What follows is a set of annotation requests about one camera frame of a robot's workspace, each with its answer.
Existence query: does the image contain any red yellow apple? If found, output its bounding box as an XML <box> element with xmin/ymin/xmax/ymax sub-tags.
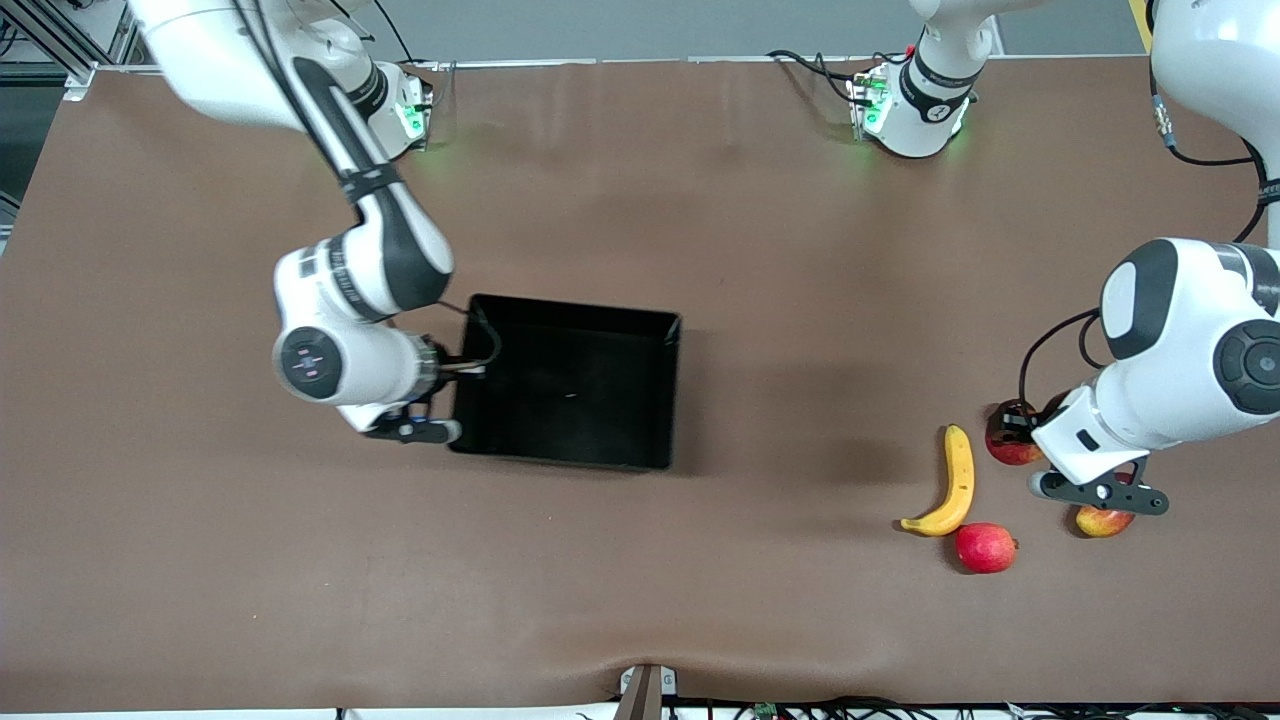
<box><xmin>985</xmin><ymin>400</ymin><xmax>1047</xmax><ymax>467</ymax></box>

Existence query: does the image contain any yellow banana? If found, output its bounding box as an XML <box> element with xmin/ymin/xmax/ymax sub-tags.
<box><xmin>900</xmin><ymin>425</ymin><xmax>976</xmax><ymax>538</ymax></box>

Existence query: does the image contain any black plastic box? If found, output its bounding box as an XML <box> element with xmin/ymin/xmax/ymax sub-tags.
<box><xmin>448</xmin><ymin>293</ymin><xmax>684</xmax><ymax>473</ymax></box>

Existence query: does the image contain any red yellow mango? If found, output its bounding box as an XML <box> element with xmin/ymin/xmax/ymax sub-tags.
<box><xmin>1076</xmin><ymin>470</ymin><xmax>1141</xmax><ymax>539</ymax></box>

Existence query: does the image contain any red round fruit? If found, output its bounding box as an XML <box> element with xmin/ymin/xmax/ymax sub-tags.
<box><xmin>954</xmin><ymin>522</ymin><xmax>1020</xmax><ymax>575</ymax></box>

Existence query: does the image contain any brown table mat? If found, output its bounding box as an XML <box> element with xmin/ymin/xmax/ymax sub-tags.
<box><xmin>0</xmin><ymin>55</ymin><xmax>1280</xmax><ymax>713</ymax></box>

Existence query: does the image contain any grey metal pole clamp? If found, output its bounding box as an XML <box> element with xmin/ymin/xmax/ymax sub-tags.
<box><xmin>618</xmin><ymin>663</ymin><xmax>679</xmax><ymax>720</ymax></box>

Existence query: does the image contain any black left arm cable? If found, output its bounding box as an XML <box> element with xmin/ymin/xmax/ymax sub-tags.
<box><xmin>1018</xmin><ymin>95</ymin><xmax>1280</xmax><ymax>406</ymax></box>

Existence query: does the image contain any metal table edge rail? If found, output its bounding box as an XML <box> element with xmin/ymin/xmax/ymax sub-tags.
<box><xmin>65</xmin><ymin>55</ymin><xmax>1161</xmax><ymax>101</ymax></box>

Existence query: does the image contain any black base cable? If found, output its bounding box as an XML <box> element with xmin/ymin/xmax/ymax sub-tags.
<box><xmin>768</xmin><ymin>48</ymin><xmax>871</xmax><ymax>101</ymax></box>
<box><xmin>375</xmin><ymin>0</ymin><xmax>421</xmax><ymax>66</ymax></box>

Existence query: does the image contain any aluminium frame profile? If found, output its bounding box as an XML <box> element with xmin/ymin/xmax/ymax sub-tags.
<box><xmin>0</xmin><ymin>0</ymin><xmax>141</xmax><ymax>96</ymax></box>

